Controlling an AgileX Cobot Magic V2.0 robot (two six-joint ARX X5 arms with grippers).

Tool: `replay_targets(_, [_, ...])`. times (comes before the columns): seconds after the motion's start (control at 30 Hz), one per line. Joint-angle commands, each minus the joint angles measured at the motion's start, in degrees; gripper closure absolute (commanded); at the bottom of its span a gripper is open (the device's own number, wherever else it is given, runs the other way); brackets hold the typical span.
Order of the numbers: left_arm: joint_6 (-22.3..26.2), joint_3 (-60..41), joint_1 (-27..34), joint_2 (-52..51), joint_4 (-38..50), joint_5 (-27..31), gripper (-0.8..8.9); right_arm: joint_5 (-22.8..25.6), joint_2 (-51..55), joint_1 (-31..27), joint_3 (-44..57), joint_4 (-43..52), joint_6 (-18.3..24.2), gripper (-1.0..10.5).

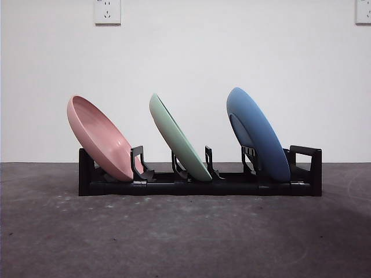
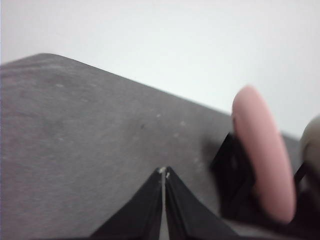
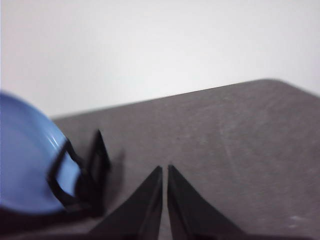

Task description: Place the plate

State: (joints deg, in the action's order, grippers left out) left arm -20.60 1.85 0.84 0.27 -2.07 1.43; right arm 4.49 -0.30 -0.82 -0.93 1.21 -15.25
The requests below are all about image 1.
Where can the white wall socket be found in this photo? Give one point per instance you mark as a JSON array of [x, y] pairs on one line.
[[363, 11], [107, 11]]

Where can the pink round plate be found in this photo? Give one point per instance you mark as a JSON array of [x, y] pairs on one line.
[[98, 136]]

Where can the green round plate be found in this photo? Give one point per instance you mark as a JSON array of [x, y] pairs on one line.
[[179, 142]]

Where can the black plastic dish rack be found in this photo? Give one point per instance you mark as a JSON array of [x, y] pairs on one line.
[[203, 188]]

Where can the blue round plate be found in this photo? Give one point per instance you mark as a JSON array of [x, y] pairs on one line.
[[261, 133]]

